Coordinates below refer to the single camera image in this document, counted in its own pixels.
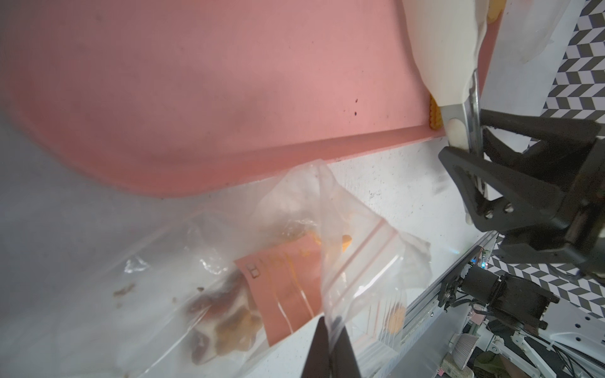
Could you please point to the brown star cookie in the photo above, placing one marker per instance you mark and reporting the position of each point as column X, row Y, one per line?
column 225, row 320

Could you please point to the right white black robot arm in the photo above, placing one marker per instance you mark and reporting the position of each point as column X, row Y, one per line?
column 517, row 302

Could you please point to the steel tongs with white tips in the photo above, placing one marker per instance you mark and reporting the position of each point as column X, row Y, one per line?
column 446, row 38

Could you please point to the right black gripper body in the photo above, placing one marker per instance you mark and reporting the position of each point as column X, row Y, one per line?
column 581, row 243

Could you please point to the pink plastic tray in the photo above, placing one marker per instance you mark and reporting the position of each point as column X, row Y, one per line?
column 175, row 98

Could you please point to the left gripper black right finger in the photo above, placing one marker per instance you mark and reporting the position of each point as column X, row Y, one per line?
column 344, row 363

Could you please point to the aluminium front rail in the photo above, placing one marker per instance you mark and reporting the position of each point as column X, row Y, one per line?
column 429, row 330

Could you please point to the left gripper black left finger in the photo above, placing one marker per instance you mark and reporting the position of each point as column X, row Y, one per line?
column 317, row 364

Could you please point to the clear resealable bag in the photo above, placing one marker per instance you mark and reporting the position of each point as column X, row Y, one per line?
column 527, row 27
column 307, row 248

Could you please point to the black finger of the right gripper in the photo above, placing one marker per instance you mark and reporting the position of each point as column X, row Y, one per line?
column 558, row 140
column 502, row 199

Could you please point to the round cracker cookie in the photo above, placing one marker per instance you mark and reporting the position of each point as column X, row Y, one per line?
column 395, row 319

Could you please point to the square yellow cracker bottom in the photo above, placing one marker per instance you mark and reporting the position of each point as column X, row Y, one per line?
column 435, row 117

